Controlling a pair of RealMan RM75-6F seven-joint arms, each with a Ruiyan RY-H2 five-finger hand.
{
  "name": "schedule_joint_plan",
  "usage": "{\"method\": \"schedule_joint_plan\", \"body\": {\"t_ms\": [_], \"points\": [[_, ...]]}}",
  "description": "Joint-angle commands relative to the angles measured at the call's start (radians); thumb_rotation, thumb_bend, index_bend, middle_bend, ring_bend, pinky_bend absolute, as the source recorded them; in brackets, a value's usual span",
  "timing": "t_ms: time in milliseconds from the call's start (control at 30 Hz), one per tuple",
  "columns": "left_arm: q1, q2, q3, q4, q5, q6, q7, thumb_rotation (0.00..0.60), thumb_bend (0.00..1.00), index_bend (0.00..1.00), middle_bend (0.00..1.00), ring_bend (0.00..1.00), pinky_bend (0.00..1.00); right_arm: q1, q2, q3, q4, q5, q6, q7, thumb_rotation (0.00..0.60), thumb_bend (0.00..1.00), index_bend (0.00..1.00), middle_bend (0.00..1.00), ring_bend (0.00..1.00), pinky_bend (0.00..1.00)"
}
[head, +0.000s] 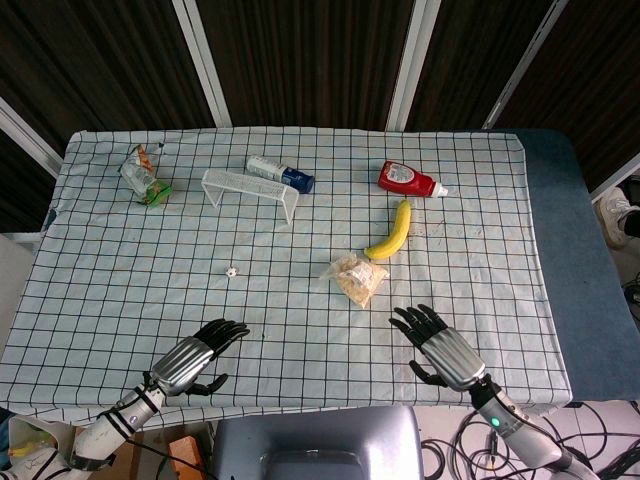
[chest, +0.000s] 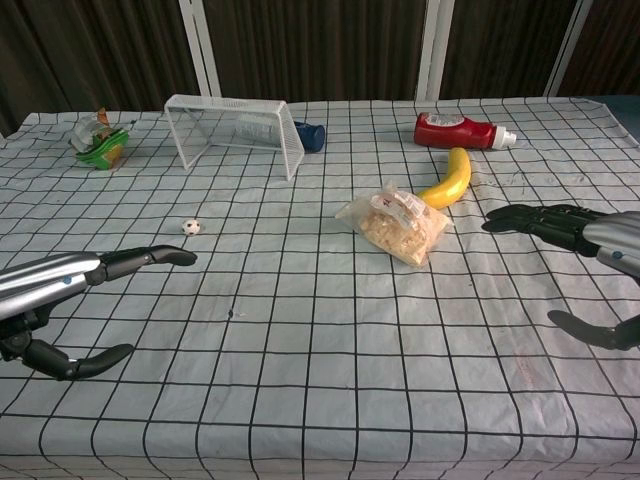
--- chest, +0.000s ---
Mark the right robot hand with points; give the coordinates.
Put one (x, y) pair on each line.
(565, 225)

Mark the red ketchup bottle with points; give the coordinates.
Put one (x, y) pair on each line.
(455, 131)

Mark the white frame post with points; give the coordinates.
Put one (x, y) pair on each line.
(567, 47)
(434, 47)
(200, 45)

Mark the clear bag of snacks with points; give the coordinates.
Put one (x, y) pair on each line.
(395, 225)

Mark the yellow banana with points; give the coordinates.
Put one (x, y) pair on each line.
(452, 180)

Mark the dark brown curtain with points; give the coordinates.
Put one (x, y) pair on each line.
(320, 50)

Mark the small black white soccer ball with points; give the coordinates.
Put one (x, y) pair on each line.
(191, 227)

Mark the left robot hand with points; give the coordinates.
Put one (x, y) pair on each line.
(60, 272)

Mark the white grid tablecloth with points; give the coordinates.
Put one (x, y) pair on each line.
(320, 325)

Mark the blue can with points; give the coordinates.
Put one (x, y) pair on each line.
(311, 136)

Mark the crumpled green snack package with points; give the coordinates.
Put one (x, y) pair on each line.
(97, 142)

